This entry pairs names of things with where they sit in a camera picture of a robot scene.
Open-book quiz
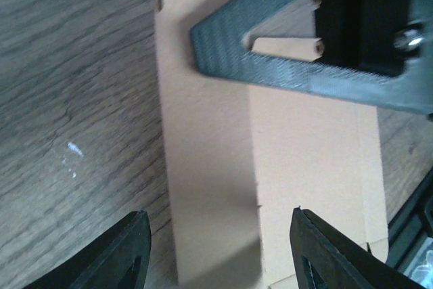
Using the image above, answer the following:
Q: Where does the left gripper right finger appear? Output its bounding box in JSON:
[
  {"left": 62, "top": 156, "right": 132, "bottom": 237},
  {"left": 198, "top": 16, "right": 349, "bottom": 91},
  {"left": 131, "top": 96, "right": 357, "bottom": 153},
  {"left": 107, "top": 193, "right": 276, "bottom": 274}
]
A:
[{"left": 290, "top": 208, "right": 424, "bottom": 288}]

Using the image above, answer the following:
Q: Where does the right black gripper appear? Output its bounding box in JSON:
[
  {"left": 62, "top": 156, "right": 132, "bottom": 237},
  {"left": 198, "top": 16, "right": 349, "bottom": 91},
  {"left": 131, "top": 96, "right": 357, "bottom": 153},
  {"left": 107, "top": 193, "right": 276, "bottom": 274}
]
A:
[{"left": 190, "top": 0, "right": 432, "bottom": 115}]

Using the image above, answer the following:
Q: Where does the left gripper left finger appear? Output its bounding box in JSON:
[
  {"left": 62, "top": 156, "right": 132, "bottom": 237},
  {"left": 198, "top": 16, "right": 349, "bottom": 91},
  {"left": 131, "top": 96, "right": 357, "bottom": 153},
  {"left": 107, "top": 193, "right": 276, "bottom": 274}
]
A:
[{"left": 26, "top": 210, "right": 151, "bottom": 288}]

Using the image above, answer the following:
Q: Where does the cardboard box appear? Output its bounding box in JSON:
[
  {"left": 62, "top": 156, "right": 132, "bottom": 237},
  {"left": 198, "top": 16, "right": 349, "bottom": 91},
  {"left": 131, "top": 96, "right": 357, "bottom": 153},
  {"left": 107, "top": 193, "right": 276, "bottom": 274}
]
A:
[{"left": 156, "top": 0, "right": 388, "bottom": 288}]

